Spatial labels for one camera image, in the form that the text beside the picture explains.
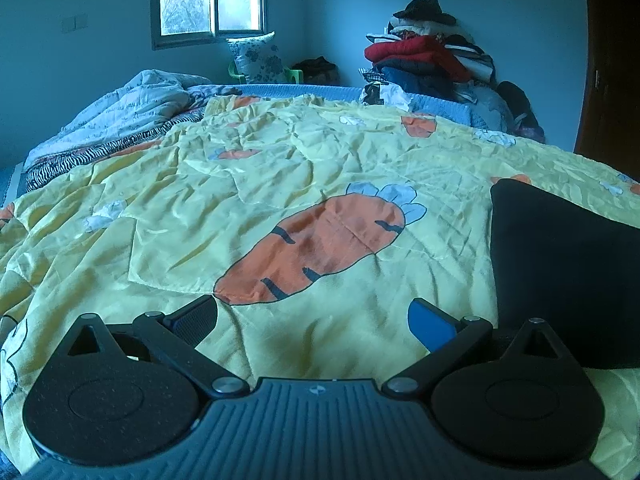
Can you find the white quilt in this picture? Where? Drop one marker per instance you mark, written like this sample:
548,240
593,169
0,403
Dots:
130,105

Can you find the zebra striped blanket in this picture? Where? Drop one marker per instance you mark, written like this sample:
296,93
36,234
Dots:
85,157

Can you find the pile of clothes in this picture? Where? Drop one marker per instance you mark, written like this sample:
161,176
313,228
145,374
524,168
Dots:
430,60

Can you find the green plastic chair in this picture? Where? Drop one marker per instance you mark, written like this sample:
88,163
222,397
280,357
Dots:
295,76

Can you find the window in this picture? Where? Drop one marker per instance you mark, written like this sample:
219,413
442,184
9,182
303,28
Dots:
210,0

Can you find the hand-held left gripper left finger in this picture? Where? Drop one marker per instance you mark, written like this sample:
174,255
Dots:
197,317

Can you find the brown wooden door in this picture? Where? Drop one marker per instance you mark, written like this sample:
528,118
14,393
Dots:
610,60

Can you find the yellow carrot print blanket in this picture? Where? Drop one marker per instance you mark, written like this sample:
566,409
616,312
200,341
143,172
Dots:
200,200

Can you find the floral pillow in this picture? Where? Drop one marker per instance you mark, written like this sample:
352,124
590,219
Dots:
257,57

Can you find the black pants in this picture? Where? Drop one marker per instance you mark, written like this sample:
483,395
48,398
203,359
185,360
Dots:
565,270

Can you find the dark cloth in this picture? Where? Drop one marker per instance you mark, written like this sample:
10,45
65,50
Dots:
320,67

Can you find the wall switch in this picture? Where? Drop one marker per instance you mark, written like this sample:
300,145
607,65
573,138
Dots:
75,23

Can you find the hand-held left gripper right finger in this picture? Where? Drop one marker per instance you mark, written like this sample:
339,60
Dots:
430,325

